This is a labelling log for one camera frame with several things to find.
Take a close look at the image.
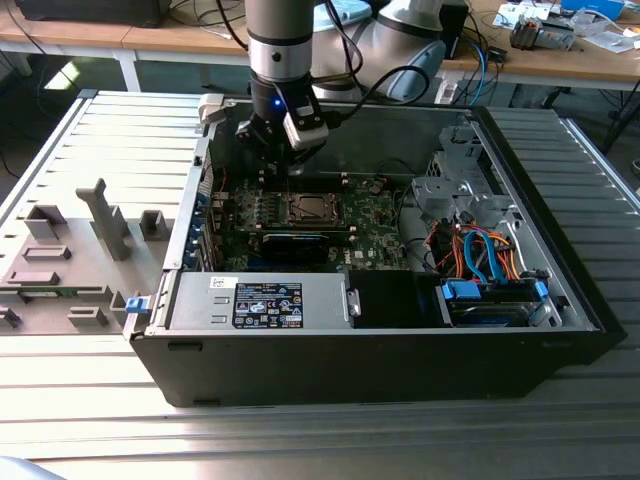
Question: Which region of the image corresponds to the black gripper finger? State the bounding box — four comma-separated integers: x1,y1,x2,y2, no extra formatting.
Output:
233,114,290,169
288,140,327,169

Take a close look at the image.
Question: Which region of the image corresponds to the silver CPU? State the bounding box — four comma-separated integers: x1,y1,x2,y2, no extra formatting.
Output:
299,197,336,221

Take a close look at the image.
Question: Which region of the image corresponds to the metal socket cover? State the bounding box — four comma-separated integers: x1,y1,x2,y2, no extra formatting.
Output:
291,191,347,227

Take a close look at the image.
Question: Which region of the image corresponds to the CPU socket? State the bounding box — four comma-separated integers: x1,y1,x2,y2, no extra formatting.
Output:
289,189,349,227

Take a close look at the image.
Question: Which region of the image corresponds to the black graphics card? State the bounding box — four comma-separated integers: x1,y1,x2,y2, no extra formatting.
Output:
259,229,332,266

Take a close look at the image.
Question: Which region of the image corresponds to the green motherboard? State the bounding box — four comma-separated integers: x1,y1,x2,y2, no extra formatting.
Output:
209,174,416,274

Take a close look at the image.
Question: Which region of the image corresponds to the metal drive cage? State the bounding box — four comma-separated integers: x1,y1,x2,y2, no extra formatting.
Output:
409,124,516,226

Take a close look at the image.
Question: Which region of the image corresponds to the pale blue teach pendant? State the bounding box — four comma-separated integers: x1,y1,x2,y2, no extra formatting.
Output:
399,38,448,101

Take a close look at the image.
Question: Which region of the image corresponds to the black plastic shroud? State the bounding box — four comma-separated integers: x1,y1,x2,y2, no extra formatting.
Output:
349,269,416,329

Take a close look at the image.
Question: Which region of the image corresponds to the grey power supply unit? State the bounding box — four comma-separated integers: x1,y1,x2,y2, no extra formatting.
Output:
167,272,351,331

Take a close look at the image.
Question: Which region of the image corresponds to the wooden desk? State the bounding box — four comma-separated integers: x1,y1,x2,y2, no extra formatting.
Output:
0,0,251,94
439,0,640,109

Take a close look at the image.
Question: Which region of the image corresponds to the black speaker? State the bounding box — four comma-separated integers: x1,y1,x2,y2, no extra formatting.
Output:
442,0,470,60

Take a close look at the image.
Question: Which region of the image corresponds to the black box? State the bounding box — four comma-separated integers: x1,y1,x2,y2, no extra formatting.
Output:
14,0,166,27

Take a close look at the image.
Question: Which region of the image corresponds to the grey parts rack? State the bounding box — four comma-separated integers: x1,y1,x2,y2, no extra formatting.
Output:
0,178,174,336

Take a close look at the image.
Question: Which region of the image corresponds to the black PC case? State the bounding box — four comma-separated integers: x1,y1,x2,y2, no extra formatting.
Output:
122,94,629,409

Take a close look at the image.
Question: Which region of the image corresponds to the hard disk in blue carrier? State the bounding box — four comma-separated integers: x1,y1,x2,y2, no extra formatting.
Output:
435,277,551,329

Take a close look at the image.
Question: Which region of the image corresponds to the grey metal device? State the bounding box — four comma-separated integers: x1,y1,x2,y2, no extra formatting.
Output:
508,14,577,51

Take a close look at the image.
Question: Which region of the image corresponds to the green RAM stick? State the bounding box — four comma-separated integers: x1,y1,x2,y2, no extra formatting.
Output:
19,288,66,302

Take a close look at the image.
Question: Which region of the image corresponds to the blue cardboard box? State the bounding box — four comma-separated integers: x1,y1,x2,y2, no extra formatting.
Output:
559,0,626,20

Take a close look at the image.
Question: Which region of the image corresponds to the blue rounded object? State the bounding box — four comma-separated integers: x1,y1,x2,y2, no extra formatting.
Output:
0,453,69,480

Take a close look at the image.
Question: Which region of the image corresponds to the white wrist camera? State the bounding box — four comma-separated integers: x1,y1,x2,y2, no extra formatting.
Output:
281,102,331,151

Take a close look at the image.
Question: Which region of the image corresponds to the thin red wire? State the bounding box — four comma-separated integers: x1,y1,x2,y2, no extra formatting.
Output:
221,164,232,221

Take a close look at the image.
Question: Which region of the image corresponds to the black camera cable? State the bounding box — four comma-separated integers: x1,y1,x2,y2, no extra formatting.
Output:
324,65,432,127

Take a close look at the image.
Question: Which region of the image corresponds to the blue flat wire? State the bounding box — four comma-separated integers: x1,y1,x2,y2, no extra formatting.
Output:
479,232,507,286
462,229,485,280

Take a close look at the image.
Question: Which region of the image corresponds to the blue round cable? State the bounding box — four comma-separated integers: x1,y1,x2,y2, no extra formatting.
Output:
472,42,494,104

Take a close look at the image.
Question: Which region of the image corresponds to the orange wire bundle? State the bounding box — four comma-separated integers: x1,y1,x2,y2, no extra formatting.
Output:
433,222,525,282

